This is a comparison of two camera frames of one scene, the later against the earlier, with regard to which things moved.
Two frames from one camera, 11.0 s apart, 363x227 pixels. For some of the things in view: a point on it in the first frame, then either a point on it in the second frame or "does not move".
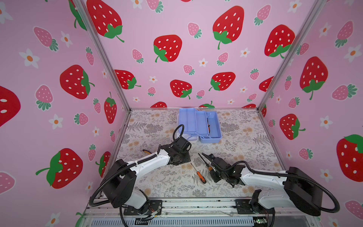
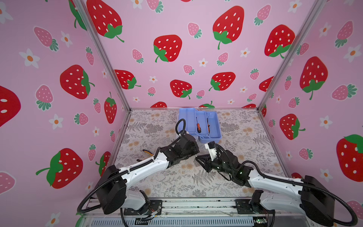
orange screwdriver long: [202, 178] to [198, 127]
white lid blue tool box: [200, 125] does not move
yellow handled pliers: [146, 151] does not move
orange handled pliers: [208, 126] does not move
